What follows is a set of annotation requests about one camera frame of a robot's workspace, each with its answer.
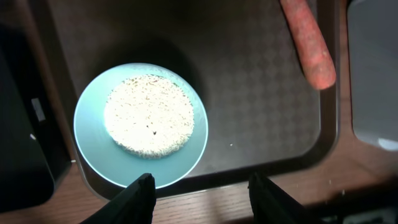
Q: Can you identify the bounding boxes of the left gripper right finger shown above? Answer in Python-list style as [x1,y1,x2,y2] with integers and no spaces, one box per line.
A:
[248,173,317,224]

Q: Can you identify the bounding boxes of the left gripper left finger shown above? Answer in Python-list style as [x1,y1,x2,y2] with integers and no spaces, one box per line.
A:
[81,173,156,224]

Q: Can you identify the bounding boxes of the light blue bowl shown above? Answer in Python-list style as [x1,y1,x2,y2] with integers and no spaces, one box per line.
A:
[73,63,209,189]

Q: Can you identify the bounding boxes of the white cooked rice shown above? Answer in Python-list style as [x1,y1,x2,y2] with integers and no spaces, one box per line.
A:
[104,74,194,159]

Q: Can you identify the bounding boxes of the grey dishwasher rack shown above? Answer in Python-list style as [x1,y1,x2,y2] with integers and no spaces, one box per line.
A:
[347,0,397,151]

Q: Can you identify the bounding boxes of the brown serving tray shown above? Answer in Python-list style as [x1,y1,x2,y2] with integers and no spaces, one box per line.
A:
[16,0,339,199]

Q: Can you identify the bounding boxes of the black plastic tray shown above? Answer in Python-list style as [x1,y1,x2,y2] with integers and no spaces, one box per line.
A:
[1,25,71,212]

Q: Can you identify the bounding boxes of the orange carrot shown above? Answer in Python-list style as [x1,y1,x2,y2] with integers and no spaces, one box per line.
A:
[280,0,336,90]

